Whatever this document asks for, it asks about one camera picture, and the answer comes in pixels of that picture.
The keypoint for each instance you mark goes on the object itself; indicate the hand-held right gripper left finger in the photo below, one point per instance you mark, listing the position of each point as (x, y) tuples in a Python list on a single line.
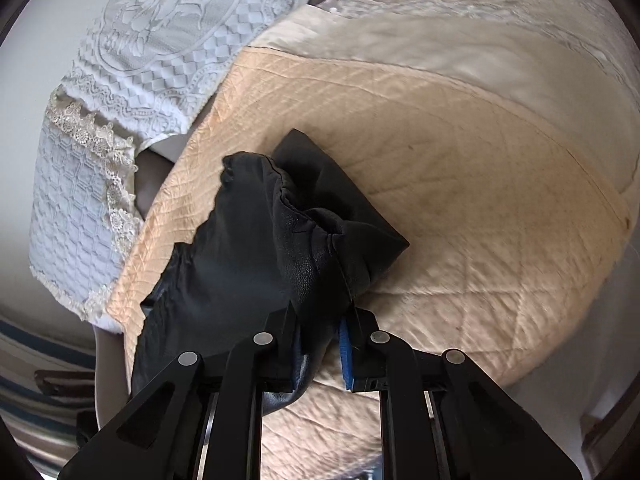
[(280, 350)]

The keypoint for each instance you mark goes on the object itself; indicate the black leather jacket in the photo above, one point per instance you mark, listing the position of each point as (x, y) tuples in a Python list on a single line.
[(260, 240)]

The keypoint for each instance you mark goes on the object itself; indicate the dark wooden chair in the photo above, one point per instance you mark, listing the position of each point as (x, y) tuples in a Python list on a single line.
[(65, 382)]

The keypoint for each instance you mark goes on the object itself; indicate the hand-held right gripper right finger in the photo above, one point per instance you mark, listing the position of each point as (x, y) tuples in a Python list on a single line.
[(346, 355)]

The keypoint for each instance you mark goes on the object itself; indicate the blue quilted lace-trimmed cover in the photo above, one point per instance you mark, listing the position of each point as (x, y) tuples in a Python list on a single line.
[(70, 200)]

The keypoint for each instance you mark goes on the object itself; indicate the beige quilted mat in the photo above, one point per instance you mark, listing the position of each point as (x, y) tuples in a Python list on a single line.
[(475, 240)]

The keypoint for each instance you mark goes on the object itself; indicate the white embossed lace cover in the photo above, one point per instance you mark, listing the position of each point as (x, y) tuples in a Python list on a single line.
[(165, 20)]

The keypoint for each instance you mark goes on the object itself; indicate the grey sofa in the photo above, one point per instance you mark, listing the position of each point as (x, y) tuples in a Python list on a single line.
[(157, 180)]

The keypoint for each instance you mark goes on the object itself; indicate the white lace seat cover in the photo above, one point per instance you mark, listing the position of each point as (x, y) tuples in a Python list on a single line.
[(500, 20)]

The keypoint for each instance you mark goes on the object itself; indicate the blue striped curtain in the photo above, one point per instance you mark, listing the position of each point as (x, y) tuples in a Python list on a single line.
[(30, 410)]

